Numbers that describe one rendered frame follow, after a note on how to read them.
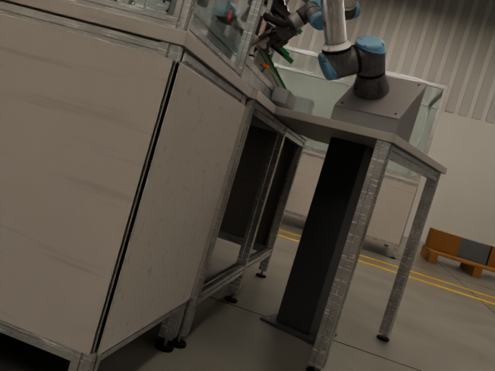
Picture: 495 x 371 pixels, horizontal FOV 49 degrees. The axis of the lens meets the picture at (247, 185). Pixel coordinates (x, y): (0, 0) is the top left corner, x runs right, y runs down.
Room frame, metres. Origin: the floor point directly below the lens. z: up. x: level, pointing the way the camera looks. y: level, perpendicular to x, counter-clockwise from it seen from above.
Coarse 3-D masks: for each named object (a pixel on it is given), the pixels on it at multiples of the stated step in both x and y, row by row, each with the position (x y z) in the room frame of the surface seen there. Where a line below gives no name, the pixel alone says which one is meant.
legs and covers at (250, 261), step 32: (256, 128) 3.18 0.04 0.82; (288, 128) 2.49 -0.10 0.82; (256, 160) 3.22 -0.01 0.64; (288, 160) 3.18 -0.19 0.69; (224, 192) 1.71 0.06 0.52; (256, 192) 3.21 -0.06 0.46; (288, 192) 3.12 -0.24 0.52; (224, 224) 3.24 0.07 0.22; (256, 224) 2.42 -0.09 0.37; (256, 256) 2.72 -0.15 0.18; (192, 288) 1.71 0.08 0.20; (192, 320) 1.76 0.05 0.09
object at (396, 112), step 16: (400, 80) 2.36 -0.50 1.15; (352, 96) 2.31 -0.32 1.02; (384, 96) 2.28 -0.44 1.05; (400, 96) 2.26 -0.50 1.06; (416, 96) 2.24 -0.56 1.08; (336, 112) 2.28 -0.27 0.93; (352, 112) 2.24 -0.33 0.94; (368, 112) 2.20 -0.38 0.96; (384, 112) 2.19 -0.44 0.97; (400, 112) 2.17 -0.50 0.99; (416, 112) 2.29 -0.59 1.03; (384, 128) 2.17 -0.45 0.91; (400, 128) 2.18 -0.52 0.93
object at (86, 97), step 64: (0, 0) 1.21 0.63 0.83; (0, 64) 1.18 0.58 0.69; (64, 64) 1.15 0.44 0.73; (128, 64) 1.12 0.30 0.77; (192, 64) 1.20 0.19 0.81; (0, 128) 1.17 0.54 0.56; (64, 128) 1.14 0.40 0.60; (128, 128) 1.11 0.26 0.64; (192, 128) 1.28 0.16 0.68; (0, 192) 1.16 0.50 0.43; (64, 192) 1.13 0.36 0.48; (128, 192) 1.10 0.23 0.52; (192, 192) 1.42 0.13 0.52; (0, 256) 1.15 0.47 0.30; (64, 256) 1.12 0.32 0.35; (128, 256) 1.12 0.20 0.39; (192, 256) 1.59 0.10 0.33; (0, 320) 1.15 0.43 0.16; (64, 320) 1.11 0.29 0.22; (128, 320) 1.23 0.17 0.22
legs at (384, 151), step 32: (352, 160) 2.24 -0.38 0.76; (384, 160) 1.82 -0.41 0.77; (416, 160) 2.16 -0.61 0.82; (320, 192) 2.29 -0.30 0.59; (352, 192) 2.23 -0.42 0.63; (320, 224) 2.27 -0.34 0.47; (352, 224) 1.84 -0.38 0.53; (416, 224) 2.54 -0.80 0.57; (320, 256) 2.25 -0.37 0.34; (352, 256) 1.82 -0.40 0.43; (288, 288) 2.30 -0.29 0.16; (320, 288) 2.23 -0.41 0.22; (288, 320) 2.27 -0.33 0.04; (320, 320) 2.30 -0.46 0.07; (384, 320) 2.54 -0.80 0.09; (320, 352) 1.82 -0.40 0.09
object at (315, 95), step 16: (288, 64) 6.41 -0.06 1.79; (304, 64) 6.37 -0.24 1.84; (288, 80) 6.40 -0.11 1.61; (304, 80) 6.36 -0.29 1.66; (320, 80) 6.33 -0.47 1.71; (336, 80) 6.30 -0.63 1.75; (352, 80) 6.27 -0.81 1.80; (304, 96) 6.36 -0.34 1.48; (320, 96) 6.32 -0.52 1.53; (336, 96) 6.29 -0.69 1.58; (432, 96) 6.11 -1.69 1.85; (304, 112) 6.35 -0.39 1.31; (320, 112) 6.31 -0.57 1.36; (432, 112) 6.10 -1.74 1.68; (416, 128) 6.12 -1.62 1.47; (320, 144) 6.29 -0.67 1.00; (416, 144) 6.11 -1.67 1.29; (416, 176) 6.09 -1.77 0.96
